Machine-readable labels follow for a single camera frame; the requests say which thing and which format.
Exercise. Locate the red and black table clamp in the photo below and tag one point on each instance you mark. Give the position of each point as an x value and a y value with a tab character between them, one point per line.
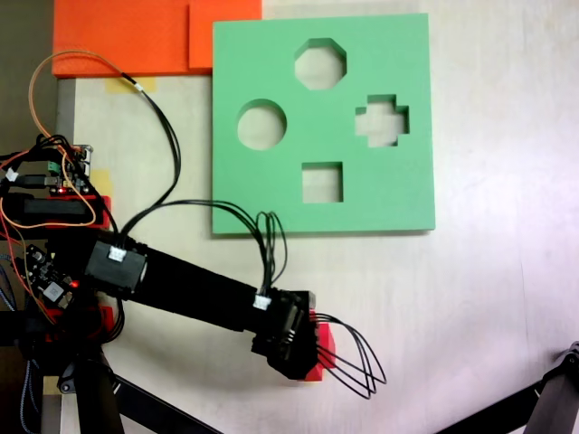
54	208
103	316

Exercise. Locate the yellow masking tape piece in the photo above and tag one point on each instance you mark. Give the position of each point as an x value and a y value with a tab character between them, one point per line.
115	86
103	181

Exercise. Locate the green terminal circuit board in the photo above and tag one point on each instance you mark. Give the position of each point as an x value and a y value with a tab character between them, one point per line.
74	174

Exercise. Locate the green shape sorter board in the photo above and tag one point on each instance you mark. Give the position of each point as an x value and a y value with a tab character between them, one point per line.
271	190

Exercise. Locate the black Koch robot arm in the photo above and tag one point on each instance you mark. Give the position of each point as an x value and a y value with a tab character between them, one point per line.
194	289

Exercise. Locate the black circuit board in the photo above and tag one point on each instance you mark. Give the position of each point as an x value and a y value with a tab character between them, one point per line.
52	291

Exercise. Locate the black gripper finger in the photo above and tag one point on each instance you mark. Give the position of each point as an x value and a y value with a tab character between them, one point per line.
294	368
313	302

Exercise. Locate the red cross columnar block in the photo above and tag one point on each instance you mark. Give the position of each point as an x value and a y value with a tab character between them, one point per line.
326	343

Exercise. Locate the large orange foam slab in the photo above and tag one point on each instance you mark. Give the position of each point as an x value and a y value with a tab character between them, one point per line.
117	40

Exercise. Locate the thick black tripod leg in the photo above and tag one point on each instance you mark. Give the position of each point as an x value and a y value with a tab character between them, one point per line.
556	402
95	407

